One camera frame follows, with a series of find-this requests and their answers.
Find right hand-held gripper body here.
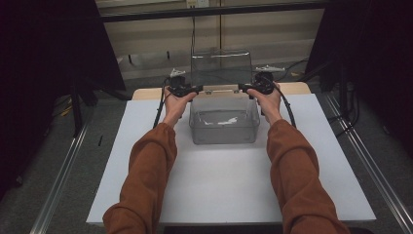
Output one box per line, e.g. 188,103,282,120
250,64,287,98

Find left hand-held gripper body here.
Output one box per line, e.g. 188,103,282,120
167,67,197,98

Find clear hinged box lid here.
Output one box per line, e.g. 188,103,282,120
190,49,254,96

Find clear grey plastic box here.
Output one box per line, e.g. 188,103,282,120
188,92,261,146

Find person's left hand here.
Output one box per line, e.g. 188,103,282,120
161,87,198,129

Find person's right hand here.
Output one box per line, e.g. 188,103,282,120
246,85,283,127

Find light wooden table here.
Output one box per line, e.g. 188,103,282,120
131,81,313,101

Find black horizontal bar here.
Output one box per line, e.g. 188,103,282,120
99,1,328,23

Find white table board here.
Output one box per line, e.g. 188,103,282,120
86,93,378,227

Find yellow floor tape piece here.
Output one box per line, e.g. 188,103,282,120
59,102,74,118

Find black curtain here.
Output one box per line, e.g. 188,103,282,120
304,0,413,159
0,0,128,203

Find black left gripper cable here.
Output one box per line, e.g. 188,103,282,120
152,77,172,129

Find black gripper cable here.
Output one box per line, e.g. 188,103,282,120
152,77,172,129
273,81,298,129

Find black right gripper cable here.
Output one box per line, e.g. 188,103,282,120
273,81,298,129

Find thin black wall cable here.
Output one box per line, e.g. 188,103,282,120
190,16,310,84

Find white wall socket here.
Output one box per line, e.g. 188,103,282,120
185,0,210,10

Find bundle of black floor cables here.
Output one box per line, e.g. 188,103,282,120
326,82,362,138

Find metal floor rail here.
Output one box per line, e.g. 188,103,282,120
321,92,413,234
29,121,92,234

